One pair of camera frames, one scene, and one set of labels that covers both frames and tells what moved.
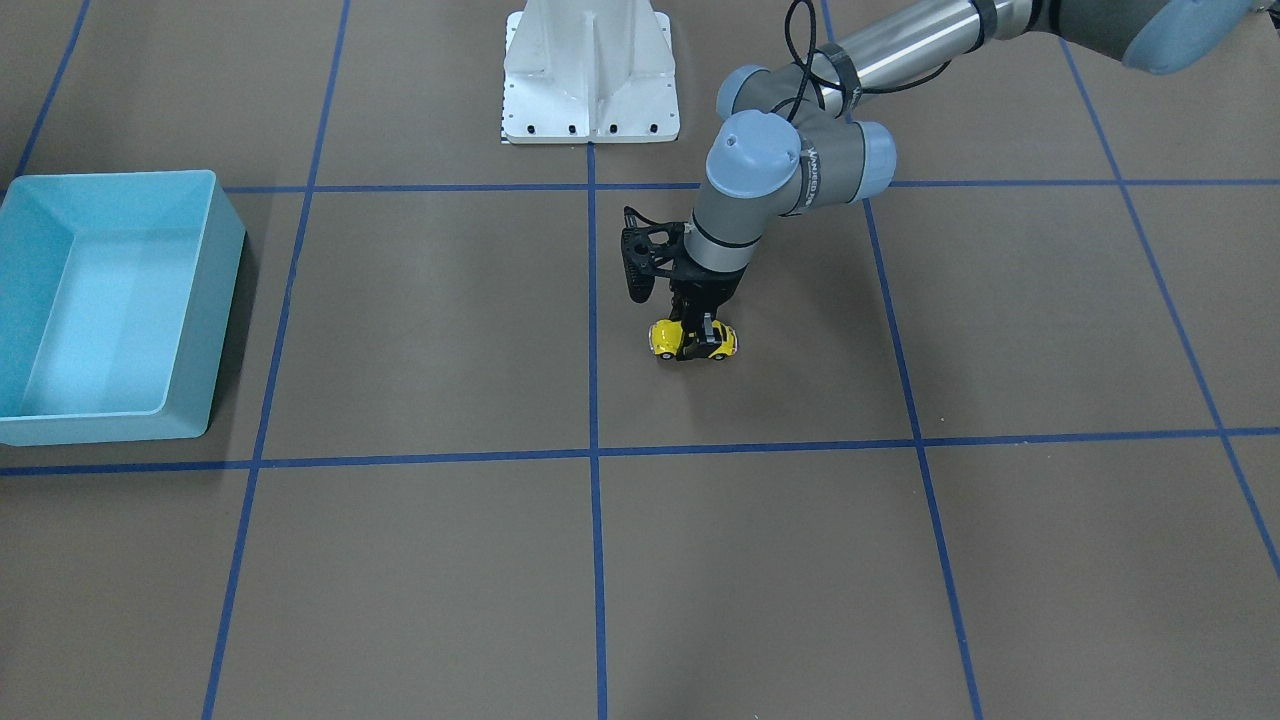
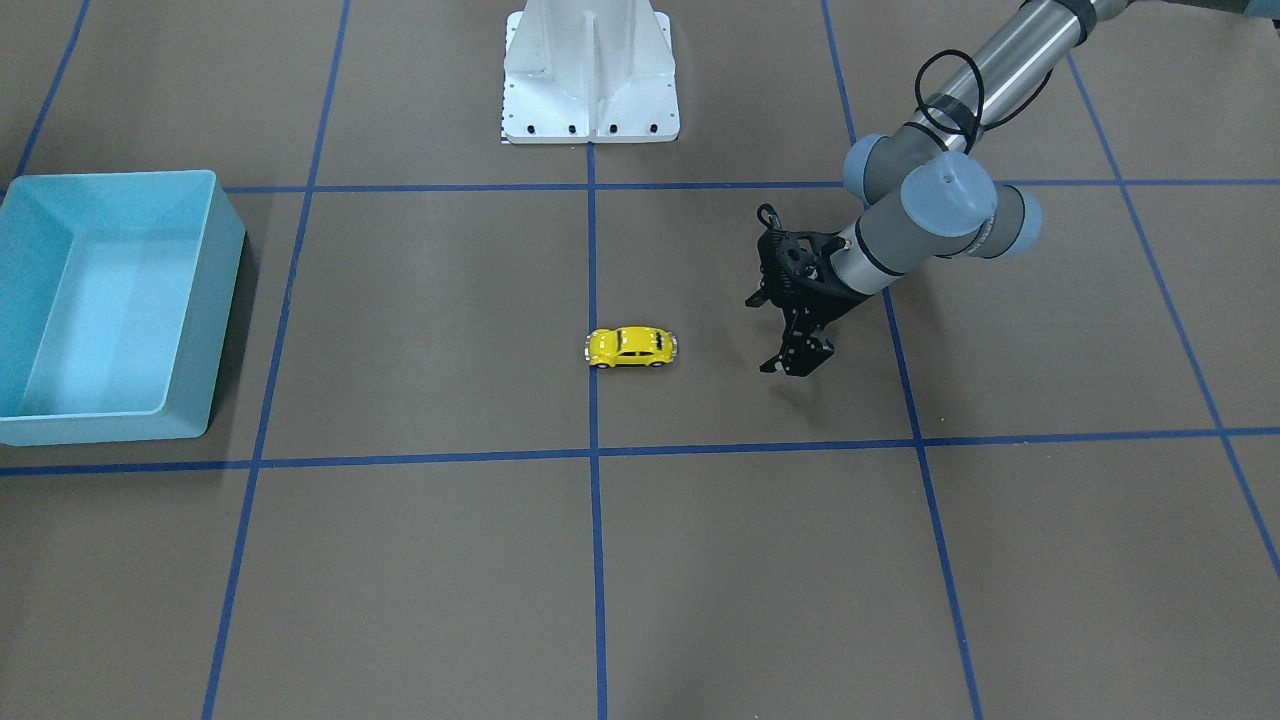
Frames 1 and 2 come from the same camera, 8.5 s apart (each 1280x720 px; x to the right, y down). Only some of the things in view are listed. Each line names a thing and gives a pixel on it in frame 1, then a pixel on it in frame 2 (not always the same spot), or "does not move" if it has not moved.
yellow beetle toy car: (665, 337) to (630, 345)
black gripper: (649, 249) to (779, 253)
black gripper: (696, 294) to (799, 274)
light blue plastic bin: (117, 294) does not move
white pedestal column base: (589, 71) does not move
